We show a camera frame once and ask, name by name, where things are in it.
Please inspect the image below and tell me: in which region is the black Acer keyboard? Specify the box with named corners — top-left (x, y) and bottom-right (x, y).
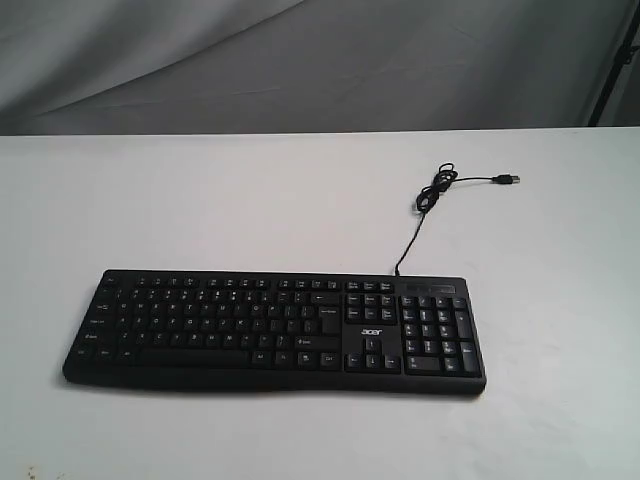
top-left (62, 270), bottom-right (487, 396)

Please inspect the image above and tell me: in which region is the black USB cable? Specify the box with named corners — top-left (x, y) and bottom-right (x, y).
top-left (392, 161), bottom-right (522, 277)

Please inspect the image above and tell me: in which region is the grey backdrop cloth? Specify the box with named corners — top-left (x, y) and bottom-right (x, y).
top-left (1, 1), bottom-right (636, 135)

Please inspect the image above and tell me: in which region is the black tripod stand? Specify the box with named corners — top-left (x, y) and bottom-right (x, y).
top-left (587, 1), bottom-right (639, 127)

